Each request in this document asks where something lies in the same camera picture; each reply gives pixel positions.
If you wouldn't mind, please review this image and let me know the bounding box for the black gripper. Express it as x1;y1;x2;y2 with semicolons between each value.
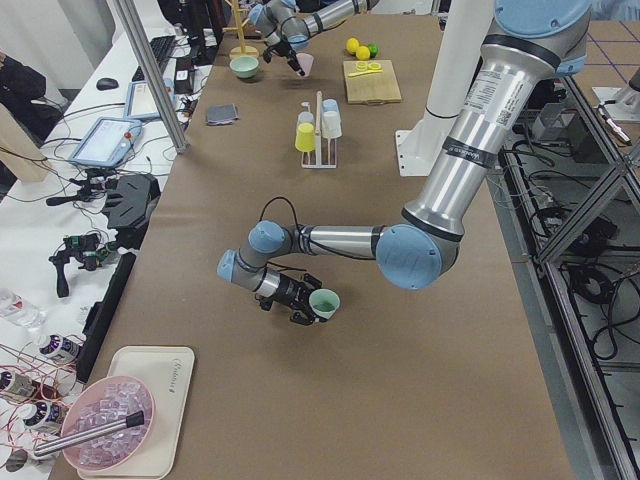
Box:
263;40;306;77
255;272;322;326

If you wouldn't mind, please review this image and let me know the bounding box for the green plastic cup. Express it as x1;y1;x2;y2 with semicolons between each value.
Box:
309;288;341;322

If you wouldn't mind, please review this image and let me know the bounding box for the pink plastic cup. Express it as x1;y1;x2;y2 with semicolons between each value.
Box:
297;52;314;77

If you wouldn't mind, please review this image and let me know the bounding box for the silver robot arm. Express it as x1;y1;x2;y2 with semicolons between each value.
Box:
248;0;378;77
217;1;591;325

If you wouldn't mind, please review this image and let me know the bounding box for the grey plastic cup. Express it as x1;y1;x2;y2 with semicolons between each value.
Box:
297;111;315;126

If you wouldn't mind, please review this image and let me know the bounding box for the light blue plastic cup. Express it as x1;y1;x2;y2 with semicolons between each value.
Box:
322;98;339;113

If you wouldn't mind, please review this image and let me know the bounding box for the white plastic cup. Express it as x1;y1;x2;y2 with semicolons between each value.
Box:
322;110;342;139

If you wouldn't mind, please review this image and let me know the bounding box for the yellow plastic cup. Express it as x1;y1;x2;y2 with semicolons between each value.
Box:
295;122;315;153

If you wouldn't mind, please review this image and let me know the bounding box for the light green bowl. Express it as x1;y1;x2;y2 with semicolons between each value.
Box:
229;55;259;79

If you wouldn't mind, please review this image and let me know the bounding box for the wooden mug tree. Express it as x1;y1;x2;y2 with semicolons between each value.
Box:
223;0;259;60

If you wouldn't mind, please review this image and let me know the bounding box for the grey folded cloth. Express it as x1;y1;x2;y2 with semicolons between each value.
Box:
206;103;238;126

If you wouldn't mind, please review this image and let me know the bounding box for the whole yellow lemon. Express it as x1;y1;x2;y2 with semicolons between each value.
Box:
345;37;371;60

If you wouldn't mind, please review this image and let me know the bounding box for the wooden cutting board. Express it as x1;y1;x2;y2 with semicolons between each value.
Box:
342;60;402;105

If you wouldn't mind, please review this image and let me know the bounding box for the green lime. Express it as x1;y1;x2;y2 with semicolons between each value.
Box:
367;43;379;58

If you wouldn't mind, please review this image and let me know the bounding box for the yellow plastic knife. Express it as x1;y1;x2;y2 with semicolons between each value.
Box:
346;69;383;78

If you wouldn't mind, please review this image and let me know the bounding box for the black keyboard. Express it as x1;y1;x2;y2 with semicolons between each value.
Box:
150;35;176;73

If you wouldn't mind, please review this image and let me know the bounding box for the blue teach pendant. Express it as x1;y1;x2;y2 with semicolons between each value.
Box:
68;117;143;168
124;81;160;120

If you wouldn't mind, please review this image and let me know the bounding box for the cream plastic tray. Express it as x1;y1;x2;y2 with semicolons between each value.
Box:
77;346;195;479

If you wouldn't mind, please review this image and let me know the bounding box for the black computer mouse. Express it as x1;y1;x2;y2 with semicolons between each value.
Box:
96;77;119;91

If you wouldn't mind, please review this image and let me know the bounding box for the pink bowl of ice cubes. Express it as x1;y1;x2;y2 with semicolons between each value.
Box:
61;375;155;472

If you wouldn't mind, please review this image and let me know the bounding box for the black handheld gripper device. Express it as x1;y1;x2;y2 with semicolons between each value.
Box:
49;233;120;298

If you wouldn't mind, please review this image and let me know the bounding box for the plastic water bottle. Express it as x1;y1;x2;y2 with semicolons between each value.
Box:
1;288;46;329

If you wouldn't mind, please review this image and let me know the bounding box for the white wire cup rack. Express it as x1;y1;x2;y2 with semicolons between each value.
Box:
300;91;340;169

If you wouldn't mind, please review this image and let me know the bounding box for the aluminium frame post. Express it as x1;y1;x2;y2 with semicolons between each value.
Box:
114;0;188;154

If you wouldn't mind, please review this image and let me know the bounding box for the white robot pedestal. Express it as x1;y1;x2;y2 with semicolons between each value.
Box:
396;0;494;177

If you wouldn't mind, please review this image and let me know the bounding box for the metal scoop handle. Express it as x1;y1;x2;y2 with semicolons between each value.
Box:
33;410;145;458

